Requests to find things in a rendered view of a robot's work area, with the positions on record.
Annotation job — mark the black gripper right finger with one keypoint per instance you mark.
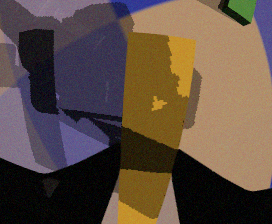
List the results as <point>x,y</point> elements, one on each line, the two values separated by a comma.
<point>203,197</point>

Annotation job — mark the yellow bar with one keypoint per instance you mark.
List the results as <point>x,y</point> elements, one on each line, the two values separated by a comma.
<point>157,86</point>

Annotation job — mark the green rectangular block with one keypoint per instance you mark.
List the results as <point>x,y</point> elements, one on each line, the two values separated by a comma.
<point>240,10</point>

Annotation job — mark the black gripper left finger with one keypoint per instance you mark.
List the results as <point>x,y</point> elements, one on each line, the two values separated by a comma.
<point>78,194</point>

